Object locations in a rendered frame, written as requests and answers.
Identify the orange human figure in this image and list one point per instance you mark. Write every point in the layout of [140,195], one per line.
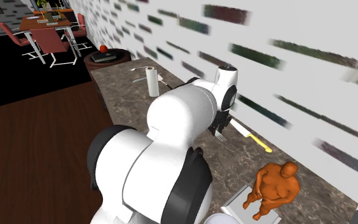
[274,186]

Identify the silver butter knife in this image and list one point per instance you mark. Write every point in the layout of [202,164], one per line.
[139,80]

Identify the grey flat box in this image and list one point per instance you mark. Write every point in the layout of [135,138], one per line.
[239,201]

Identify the silver fork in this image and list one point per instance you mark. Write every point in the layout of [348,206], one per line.
[220,136]

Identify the white spatula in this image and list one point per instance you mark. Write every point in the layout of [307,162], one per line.
[162,80]

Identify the round dark side table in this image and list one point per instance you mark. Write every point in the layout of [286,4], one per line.
[123,56]

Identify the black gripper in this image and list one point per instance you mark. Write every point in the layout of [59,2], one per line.
[222,121]

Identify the orange sideboard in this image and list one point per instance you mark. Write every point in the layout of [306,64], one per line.
[47,11]

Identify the wooden dining table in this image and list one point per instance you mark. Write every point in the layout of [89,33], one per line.
[36,24]

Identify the dark book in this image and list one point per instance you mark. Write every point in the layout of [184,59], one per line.
[103,56]

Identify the silver spoon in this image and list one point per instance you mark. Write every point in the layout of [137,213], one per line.
[136,68]

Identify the white plate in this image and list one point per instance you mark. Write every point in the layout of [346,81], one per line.
[220,219]

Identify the red apple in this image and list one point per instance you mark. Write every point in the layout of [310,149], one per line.
[103,48]

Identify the white paper towel roll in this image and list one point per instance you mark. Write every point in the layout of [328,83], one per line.
[152,82]

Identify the red chair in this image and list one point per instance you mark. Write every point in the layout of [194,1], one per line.
[81,24]
[12,32]
[49,40]

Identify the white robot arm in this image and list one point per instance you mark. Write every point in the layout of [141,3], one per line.
[178,118]

